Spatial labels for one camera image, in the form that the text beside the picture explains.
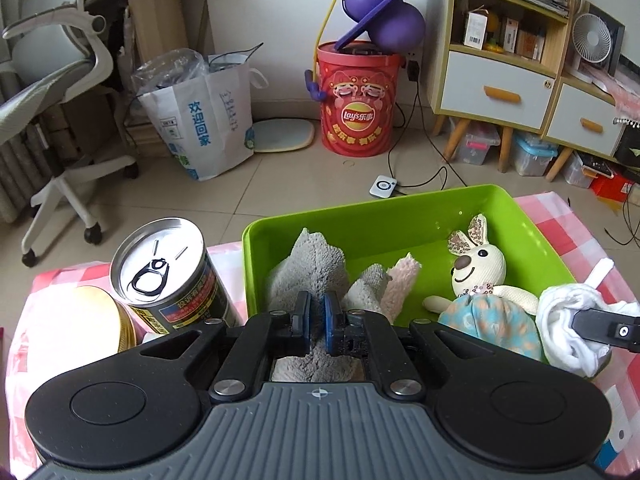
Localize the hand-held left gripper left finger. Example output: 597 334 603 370
119 291 312 405

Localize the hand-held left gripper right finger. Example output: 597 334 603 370
324 293 522 399

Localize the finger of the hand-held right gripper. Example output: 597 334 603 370
571 308 640 354

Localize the grey fluffy cloth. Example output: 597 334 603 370
263 228 371 384

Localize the white sock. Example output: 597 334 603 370
536 258 615 379

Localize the green plastic bin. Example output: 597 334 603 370
242 184 582 363

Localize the pink and cream fluffy cloth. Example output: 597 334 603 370
345 252 422 325

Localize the pink checked tablecloth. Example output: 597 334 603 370
6 191 640 480

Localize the red box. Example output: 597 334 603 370
590 170 637 207

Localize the bunny plush doll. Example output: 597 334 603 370
422 213 544 362

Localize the white square floor device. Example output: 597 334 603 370
368 174 400 197

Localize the pull-tab tin can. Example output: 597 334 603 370
109 217 244 337

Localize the black fringed cloth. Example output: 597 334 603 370
612 115 640 172

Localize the blue lid storage box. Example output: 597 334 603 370
510 131 559 177

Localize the white bathroom scale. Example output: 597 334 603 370
250 118 316 154

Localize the red printed bucket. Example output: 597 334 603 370
316 40 404 161

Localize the gold lid jar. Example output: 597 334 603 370
69 285 147 357

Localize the low wooden drawer cabinet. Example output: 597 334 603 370
542 71 632 184

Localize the white printed shopping bag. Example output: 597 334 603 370
131 52 269 182

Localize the clear storage box pink label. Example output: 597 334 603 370
452 119 502 166

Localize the pink patterned cloth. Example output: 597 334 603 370
594 52 640 113

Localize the tall wooden drawer cabinet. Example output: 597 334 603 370
427 0 579 162

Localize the clear plastic wrap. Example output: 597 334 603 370
131 48 212 97

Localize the small white fan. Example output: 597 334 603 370
569 2 627 80

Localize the purple jumping ball toy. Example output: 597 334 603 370
332 0 427 55

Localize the grey radiator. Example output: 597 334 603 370
0 125 48 225

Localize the white carton box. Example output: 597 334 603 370
464 9 489 51

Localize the wooden desk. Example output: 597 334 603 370
81 0 217 63

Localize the white office chair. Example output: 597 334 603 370
0 0 140 268

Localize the black cable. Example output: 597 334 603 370
602 194 640 247
387 79 451 197

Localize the yellow cord with purple handle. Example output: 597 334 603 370
303 0 362 104

